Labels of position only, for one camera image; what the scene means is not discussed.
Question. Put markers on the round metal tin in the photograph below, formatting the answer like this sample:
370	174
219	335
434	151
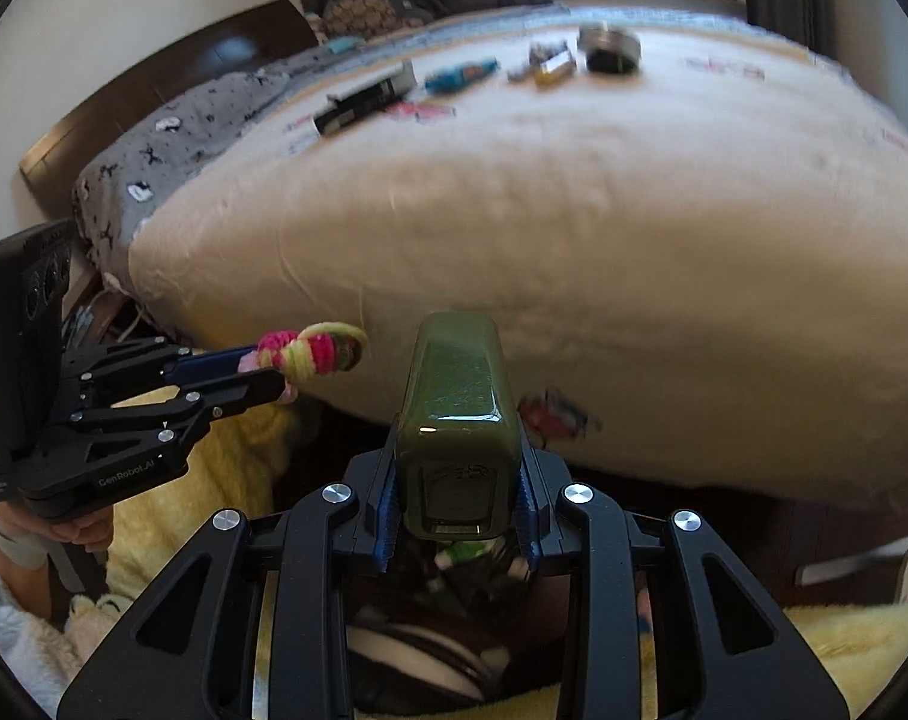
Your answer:
610	49

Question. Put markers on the brown patterned pillow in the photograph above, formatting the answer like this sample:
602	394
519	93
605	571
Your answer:
364	11

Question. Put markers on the white plastic box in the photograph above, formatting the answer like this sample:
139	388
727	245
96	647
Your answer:
859	570

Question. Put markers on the blue snack packet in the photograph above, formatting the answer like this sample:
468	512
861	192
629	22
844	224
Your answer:
461	75

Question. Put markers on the green plastic bottle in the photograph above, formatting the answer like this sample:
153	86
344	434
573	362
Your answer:
454	390

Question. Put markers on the small brown wrapper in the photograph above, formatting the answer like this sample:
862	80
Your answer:
547	52

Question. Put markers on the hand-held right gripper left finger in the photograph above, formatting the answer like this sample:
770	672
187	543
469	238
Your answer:
383	521

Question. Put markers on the dark wooden headboard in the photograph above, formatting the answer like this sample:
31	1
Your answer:
161	67

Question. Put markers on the grey patterned bedsheet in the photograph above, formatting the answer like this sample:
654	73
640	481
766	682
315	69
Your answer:
184	135

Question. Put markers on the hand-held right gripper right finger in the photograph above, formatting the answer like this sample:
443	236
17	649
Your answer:
527	525

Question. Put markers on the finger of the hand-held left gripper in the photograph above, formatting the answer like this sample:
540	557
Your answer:
214	364
236	390

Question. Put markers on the small teal cloth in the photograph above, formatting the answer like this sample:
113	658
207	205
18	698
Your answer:
343	45

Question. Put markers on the person's left hand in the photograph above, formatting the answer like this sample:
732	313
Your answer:
78	532

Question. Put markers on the white fleece cloth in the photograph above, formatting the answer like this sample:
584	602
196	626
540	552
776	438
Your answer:
11	637

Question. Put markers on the beige printed blanket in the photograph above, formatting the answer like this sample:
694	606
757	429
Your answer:
574	240

